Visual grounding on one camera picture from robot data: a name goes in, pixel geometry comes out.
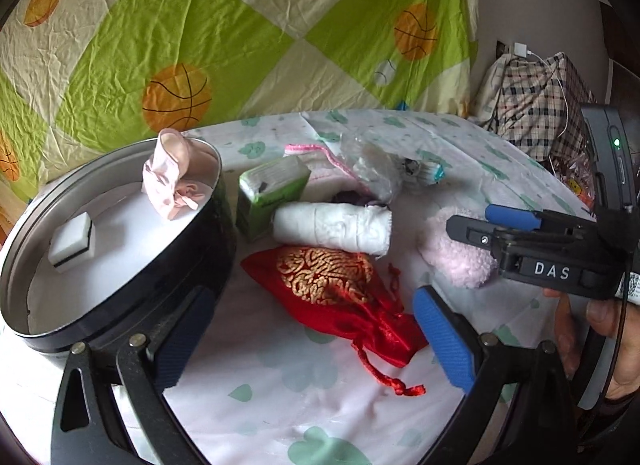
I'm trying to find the orange plastic bag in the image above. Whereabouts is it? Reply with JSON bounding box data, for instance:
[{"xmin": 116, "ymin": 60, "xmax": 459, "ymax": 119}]
[{"xmin": 554, "ymin": 155, "xmax": 598, "ymax": 218}]

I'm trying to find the purple scrunchie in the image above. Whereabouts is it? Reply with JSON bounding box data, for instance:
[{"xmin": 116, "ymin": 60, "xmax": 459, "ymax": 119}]
[{"xmin": 332, "ymin": 190, "xmax": 391, "ymax": 209}]

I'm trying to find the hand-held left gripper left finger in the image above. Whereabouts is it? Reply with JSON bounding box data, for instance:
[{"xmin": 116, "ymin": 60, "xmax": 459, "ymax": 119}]
[{"xmin": 50, "ymin": 286, "xmax": 217, "ymax": 465}]

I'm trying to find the pale pink cloth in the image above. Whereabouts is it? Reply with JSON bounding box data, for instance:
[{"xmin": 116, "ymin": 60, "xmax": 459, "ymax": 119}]
[{"xmin": 142, "ymin": 128, "xmax": 216, "ymax": 221}]

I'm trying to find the round metal tin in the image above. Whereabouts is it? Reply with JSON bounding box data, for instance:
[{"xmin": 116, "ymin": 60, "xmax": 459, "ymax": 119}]
[{"xmin": 0, "ymin": 138, "xmax": 236, "ymax": 386}]

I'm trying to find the green tissue packet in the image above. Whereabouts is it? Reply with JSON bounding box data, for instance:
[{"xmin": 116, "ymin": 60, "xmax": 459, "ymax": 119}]
[{"xmin": 235, "ymin": 155, "xmax": 312, "ymax": 243}]

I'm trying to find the pink fluffy sock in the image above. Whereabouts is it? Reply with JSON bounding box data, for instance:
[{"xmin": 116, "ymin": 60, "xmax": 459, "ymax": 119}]
[{"xmin": 419, "ymin": 208, "xmax": 498, "ymax": 290}]

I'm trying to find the cartoon printed sock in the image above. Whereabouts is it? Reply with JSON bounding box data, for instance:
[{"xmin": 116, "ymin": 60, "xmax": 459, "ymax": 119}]
[{"xmin": 397, "ymin": 158, "xmax": 446, "ymax": 187}]

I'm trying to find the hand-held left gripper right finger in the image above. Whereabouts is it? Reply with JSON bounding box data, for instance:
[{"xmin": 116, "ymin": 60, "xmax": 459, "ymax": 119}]
[{"xmin": 412, "ymin": 285, "xmax": 586, "ymax": 465}]

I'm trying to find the cloud print tablecloth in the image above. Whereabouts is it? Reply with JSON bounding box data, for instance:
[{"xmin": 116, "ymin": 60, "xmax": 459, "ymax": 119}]
[{"xmin": 0, "ymin": 110, "xmax": 598, "ymax": 465}]

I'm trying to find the white sponge with black layer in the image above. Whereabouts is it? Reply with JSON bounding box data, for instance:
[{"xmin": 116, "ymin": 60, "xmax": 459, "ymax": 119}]
[{"xmin": 47, "ymin": 212, "xmax": 96, "ymax": 273}]

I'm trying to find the white charger cable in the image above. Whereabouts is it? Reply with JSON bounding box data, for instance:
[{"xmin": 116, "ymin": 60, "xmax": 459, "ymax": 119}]
[{"xmin": 530, "ymin": 50, "xmax": 572, "ymax": 171}]

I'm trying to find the dark wooden furniture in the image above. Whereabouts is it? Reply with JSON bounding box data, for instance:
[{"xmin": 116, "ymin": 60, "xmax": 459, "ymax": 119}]
[{"xmin": 597, "ymin": 0, "xmax": 640, "ymax": 111}]

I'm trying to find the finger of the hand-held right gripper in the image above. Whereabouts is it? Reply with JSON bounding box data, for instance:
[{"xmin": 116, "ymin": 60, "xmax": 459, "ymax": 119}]
[
  {"xmin": 484, "ymin": 204, "xmax": 546, "ymax": 232},
  {"xmin": 446, "ymin": 215, "xmax": 502, "ymax": 247}
]

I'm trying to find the red embroidered drawstring pouch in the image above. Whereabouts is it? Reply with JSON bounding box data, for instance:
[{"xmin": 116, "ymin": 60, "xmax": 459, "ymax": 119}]
[{"xmin": 241, "ymin": 245, "xmax": 430, "ymax": 396}]

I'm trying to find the person's right hand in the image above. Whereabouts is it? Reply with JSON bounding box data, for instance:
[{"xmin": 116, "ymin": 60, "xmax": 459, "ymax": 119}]
[{"xmin": 542, "ymin": 287, "xmax": 640, "ymax": 402}]

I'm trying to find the white cloth with pink edge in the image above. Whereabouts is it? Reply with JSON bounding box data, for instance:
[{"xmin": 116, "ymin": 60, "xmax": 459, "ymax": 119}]
[{"xmin": 284, "ymin": 142, "xmax": 362, "ymax": 206}]

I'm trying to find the basketball print bedsheet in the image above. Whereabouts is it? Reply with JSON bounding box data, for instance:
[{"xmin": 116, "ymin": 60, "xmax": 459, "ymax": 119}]
[{"xmin": 0, "ymin": 0, "xmax": 478, "ymax": 206}]

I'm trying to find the clear plastic bag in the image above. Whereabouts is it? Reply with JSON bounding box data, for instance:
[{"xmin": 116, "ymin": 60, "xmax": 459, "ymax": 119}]
[{"xmin": 340, "ymin": 132, "xmax": 403, "ymax": 203}]

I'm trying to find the plaid fabric bag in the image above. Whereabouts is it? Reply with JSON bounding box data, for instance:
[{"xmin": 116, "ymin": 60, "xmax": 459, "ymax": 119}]
[{"xmin": 470, "ymin": 52, "xmax": 596, "ymax": 171}]

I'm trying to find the white towel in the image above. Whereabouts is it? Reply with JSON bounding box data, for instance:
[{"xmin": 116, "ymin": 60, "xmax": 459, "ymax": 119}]
[{"xmin": 272, "ymin": 201, "xmax": 393, "ymax": 258}]

